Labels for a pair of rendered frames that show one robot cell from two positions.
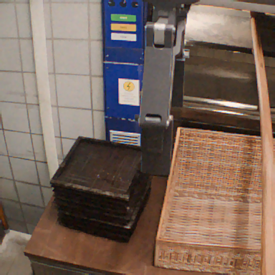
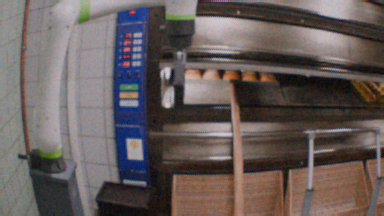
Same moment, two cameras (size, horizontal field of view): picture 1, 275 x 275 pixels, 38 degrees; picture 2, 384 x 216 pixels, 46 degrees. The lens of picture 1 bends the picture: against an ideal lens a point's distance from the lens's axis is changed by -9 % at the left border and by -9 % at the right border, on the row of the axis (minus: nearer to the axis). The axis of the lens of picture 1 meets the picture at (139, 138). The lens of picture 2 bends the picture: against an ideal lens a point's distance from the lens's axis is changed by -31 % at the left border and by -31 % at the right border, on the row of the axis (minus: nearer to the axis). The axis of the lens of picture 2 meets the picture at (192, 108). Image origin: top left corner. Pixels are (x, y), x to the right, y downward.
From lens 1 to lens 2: 146 cm
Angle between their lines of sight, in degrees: 21
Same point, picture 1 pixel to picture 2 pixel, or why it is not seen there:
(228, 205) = not seen: outside the picture
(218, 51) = (202, 109)
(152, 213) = not seen: outside the picture
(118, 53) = (125, 117)
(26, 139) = not seen: hidden behind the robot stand
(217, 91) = (203, 143)
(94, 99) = (109, 157)
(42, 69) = (73, 131)
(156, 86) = (179, 72)
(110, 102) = (122, 158)
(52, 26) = (80, 97)
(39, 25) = (71, 96)
